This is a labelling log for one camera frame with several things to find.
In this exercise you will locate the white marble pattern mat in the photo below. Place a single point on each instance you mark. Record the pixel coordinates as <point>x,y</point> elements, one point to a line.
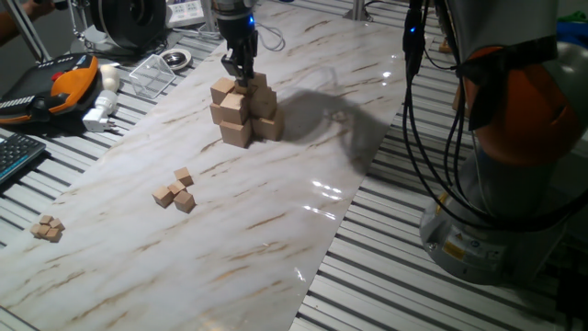
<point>229,257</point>

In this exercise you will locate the silver metal post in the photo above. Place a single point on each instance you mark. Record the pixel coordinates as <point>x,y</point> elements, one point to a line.
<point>358,9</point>

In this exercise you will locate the small wooden cube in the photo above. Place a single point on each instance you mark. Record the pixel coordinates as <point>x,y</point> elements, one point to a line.
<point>53,235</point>
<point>36,230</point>
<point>57,224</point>
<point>44,229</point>
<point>46,219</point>

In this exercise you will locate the medium wooden cube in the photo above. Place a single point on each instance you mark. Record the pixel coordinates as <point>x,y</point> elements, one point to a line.
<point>163,196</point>
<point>177,187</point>
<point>184,201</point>
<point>183,176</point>
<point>240,88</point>

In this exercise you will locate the blue bag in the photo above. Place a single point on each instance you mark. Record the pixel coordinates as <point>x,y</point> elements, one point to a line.
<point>574,34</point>

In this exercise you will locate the black filament spool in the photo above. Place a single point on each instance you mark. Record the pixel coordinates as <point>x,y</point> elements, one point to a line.
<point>124,23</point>

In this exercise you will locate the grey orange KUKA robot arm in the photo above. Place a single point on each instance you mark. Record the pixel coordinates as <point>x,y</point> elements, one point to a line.
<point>505,27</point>

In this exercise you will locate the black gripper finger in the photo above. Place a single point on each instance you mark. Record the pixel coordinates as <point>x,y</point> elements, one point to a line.
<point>250,69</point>
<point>233,64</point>

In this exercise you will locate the black computer keyboard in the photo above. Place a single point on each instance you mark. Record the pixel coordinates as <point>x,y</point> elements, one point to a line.
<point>18,154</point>

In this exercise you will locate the large wooden cube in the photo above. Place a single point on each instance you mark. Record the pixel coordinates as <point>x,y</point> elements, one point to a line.
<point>260,80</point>
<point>268,128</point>
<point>265,106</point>
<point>234,108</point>
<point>215,113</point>
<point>222,89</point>
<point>235,134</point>

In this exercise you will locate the white button control box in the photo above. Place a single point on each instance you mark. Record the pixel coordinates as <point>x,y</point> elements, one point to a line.
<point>184,11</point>

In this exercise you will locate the thin grey stand leg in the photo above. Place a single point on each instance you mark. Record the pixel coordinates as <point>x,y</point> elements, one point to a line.
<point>79,23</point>

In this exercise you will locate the white egg-shaped object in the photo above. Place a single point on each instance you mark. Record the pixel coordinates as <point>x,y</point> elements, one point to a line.
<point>110,78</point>

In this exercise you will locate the thick grey stand leg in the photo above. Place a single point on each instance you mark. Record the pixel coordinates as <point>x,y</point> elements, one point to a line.
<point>28,30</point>

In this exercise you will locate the clear plastic box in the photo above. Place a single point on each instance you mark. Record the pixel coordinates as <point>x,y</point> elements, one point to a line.
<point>151,76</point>

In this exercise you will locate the orange black teach pendant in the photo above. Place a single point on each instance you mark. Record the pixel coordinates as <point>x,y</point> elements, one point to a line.
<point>69,85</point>

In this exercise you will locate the person's left forearm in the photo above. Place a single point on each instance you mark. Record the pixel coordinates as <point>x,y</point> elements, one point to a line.
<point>9,27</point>

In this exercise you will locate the person's left hand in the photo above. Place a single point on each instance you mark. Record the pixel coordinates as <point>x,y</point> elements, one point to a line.
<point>39,8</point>

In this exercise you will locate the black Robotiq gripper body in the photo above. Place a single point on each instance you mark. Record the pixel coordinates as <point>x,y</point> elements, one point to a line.
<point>236,30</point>

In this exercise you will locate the green fabric item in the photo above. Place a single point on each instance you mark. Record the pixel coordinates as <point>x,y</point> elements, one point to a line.
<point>574,16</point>

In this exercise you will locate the white power adapter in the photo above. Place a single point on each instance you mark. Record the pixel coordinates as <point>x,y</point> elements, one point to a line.
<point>98,112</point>

